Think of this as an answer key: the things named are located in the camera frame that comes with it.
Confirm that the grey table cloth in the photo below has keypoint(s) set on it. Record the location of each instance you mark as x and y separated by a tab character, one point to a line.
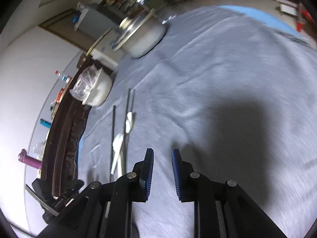
237	98

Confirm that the dark carved wooden sideboard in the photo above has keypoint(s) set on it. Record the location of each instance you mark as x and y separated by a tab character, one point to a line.
59	164

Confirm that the white chest freezer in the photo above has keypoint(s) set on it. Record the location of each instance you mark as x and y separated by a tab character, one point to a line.
102	50

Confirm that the red children chair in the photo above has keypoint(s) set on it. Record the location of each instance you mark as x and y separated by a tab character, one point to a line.
303	17

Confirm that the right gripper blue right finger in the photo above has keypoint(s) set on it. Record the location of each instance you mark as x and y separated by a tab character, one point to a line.
181	172

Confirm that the purple water bottle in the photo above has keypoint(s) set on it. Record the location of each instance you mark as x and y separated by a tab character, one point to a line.
28	160

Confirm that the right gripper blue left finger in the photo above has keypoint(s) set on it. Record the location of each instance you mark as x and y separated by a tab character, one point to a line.
145	178

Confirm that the white step stool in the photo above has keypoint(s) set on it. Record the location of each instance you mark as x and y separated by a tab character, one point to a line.
288	7

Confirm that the white pot with plastic bag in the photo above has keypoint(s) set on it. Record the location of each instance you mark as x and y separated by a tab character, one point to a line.
92	86

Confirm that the clear plastic water bottle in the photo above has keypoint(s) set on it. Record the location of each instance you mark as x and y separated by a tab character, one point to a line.
64	77

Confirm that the grey refrigerator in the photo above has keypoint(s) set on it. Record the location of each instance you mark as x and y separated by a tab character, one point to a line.
94	22

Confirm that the teal water bottle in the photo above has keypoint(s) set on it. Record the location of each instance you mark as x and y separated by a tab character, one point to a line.
45	123

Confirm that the aluminium pot with lid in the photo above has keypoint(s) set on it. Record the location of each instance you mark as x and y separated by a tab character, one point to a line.
139	35

